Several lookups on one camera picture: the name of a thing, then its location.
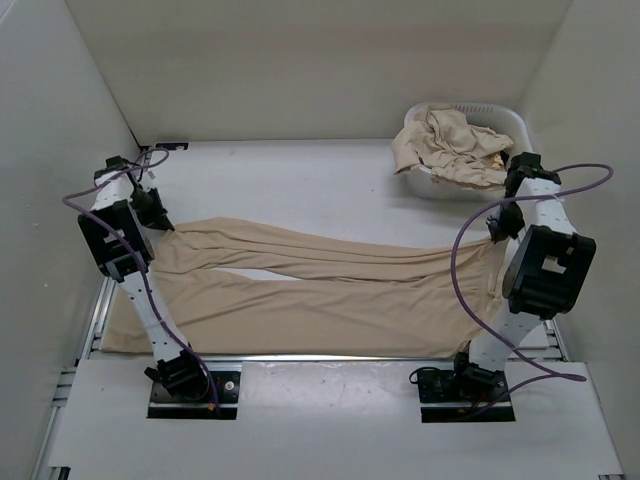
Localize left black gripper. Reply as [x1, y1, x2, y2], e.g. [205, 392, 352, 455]
[130, 187, 174, 233]

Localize beige trousers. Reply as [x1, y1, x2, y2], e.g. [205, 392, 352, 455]
[99, 215, 509, 359]

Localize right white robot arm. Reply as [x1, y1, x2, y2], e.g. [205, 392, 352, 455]
[449, 152, 596, 400]

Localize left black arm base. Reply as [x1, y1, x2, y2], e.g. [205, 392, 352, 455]
[145, 363, 242, 421]

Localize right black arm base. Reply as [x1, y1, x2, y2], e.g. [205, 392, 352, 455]
[409, 353, 515, 424]

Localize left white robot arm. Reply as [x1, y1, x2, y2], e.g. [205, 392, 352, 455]
[63, 156, 217, 403]

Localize black corner label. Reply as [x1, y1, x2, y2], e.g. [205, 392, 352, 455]
[155, 142, 189, 151]

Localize white laundry basket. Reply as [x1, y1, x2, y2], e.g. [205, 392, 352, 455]
[391, 102, 533, 202]

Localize beige clothes pile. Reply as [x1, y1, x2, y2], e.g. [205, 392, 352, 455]
[391, 104, 514, 190]

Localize right aluminium rail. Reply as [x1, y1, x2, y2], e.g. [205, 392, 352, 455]
[502, 192, 569, 361]

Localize front aluminium rail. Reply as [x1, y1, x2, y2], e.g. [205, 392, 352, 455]
[202, 354, 453, 364]

